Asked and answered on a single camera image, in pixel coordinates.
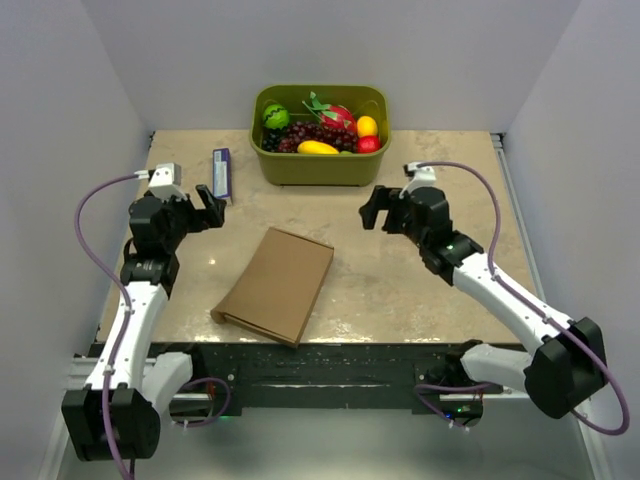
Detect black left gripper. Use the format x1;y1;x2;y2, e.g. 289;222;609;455
160;184;225;252

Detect brown cardboard box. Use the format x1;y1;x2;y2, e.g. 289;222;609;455
210;227;334;348

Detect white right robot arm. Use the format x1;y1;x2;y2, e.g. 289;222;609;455
359;185;607;419

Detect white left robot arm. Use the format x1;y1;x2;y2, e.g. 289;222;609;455
61;184;226;462

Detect purple toothpaste box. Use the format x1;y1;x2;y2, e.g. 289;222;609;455
212;148;233;204

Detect red toy apple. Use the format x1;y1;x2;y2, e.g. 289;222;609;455
356;135;381;154

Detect purple toy grape bunch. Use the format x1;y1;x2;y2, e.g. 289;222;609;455
276;122;358;153

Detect yellow toy lemon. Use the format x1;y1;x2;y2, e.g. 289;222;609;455
356;115;378;138

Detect olive green plastic bin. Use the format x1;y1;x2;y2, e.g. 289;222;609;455
250;84;391;186

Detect yellow toy mango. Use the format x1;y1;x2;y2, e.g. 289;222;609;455
297;140;339;155

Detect dark blue toy grapes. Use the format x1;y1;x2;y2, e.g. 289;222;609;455
261;130;284;152

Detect pink toy dragon fruit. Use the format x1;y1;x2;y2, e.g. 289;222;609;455
302;92;357;134

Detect green toy watermelon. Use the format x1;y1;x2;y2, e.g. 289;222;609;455
262;103;290;130

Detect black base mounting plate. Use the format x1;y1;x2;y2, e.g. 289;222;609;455
87;339;521;419

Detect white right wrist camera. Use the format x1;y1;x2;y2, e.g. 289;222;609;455
399;162;436;198

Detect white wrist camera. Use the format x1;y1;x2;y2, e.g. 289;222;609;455
148;163;187;202
399;162;436;198

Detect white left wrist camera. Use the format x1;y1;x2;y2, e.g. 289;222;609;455
148;163;187;202

